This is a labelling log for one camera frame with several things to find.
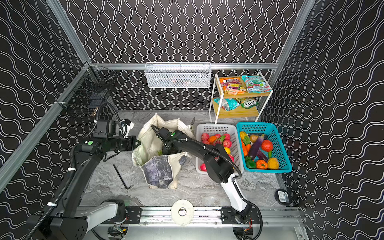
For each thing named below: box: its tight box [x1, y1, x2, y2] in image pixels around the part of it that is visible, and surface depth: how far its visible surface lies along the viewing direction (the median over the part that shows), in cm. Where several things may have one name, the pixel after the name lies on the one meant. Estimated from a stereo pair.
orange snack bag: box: [219, 77, 247, 95], surface depth 85 cm
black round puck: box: [274, 188, 292, 206], surface depth 80 cm
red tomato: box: [261, 139, 274, 152], surface depth 96 cm
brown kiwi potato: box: [249, 134, 259, 144], surface depth 100 cm
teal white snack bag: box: [213, 98, 241, 112], surface depth 102 cm
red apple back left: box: [201, 132, 210, 141], surface depth 102 cm
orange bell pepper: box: [256, 159, 268, 170], surface depth 88 cm
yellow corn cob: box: [240, 131, 248, 140], surface depth 102 cm
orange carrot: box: [241, 139, 251, 157], surface depth 98 cm
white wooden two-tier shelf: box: [209, 71, 274, 124], surface depth 90 cm
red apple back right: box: [222, 139, 232, 148], surface depth 97 cm
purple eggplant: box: [249, 133, 265, 160], surface depth 96 cm
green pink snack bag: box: [241, 75, 273, 93], surface depth 85 cm
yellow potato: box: [267, 157, 279, 170], surface depth 89 cm
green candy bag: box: [236, 97, 258, 109], surface depth 102 cm
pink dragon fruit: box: [214, 133, 226, 145], surface depth 97 cm
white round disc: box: [171, 199, 194, 226], surface depth 77 cm
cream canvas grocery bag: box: [132, 113, 195, 189], surface depth 78 cm
